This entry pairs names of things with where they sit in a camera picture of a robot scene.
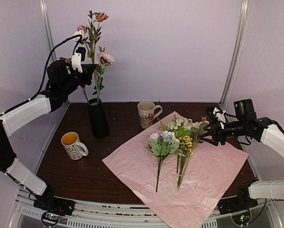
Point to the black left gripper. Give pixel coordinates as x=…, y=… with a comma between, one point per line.
x=88, y=72

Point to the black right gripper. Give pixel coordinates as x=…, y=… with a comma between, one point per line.
x=215, y=132

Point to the orange brown flower stem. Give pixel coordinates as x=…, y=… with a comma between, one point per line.
x=68, y=61

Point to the purple flower bouquet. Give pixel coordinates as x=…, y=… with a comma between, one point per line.
x=188, y=133

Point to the pink tissue wrapping sheet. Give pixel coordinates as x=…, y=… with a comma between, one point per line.
x=210, y=172

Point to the pink rose stem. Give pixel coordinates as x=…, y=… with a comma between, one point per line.
x=102, y=61

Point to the mauve and white flower stem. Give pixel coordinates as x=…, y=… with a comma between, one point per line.
x=91, y=33

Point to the blue white hydrangea bunch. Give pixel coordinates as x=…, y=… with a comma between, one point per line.
x=161, y=145

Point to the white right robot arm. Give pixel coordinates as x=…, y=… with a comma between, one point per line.
x=247, y=124

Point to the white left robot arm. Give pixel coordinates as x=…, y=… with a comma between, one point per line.
x=63, y=79

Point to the black tall vase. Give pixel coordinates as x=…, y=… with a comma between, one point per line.
x=97, y=117

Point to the floral mug yellow inside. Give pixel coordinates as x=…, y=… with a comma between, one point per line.
x=73, y=146

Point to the cream printed mug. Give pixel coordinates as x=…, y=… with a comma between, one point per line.
x=147, y=112

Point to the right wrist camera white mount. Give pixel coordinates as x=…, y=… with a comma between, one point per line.
x=216, y=116

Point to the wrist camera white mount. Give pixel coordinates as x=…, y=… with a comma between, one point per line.
x=216, y=116
x=77, y=58

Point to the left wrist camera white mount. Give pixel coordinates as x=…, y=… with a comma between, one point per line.
x=77, y=58

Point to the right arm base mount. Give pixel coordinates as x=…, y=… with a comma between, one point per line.
x=239, y=206

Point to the left aluminium frame post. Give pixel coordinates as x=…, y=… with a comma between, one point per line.
x=48, y=33

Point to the aluminium frame post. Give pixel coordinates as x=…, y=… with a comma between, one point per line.
x=239, y=43
x=48, y=33

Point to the right aluminium frame post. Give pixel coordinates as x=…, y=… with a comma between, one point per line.
x=239, y=43

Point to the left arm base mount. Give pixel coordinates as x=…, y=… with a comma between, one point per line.
x=54, y=207

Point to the white vented front rail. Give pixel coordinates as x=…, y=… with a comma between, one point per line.
x=102, y=215

